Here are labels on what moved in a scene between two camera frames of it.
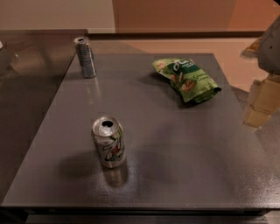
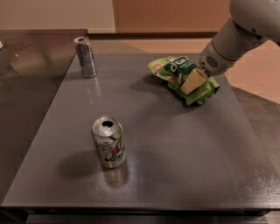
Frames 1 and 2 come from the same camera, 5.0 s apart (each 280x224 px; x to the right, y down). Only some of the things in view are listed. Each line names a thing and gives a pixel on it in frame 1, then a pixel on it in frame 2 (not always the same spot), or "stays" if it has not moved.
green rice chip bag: (191, 81) stays
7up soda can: (109, 141) stays
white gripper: (271, 48) to (210, 61)
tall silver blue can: (86, 56) stays
